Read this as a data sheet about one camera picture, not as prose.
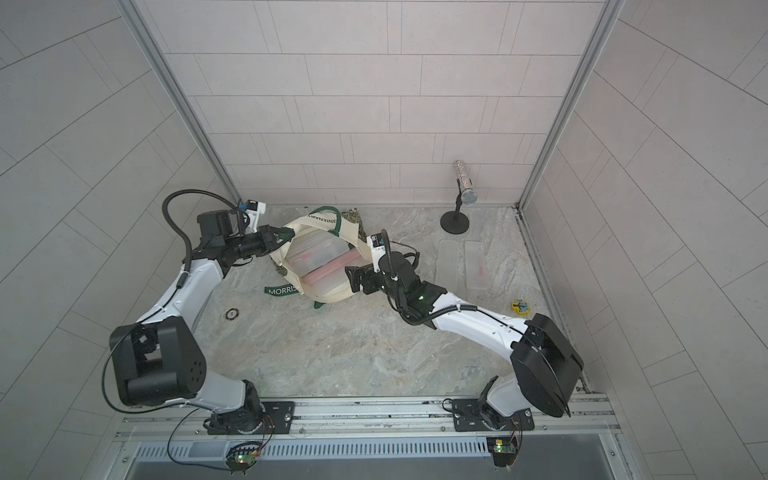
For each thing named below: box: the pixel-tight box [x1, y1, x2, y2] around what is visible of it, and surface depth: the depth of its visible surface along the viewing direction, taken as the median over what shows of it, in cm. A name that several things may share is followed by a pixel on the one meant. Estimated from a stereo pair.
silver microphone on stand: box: [440, 160, 477, 234], surface depth 111 cm
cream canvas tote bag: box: [264, 206, 373, 309], surface depth 89 cm
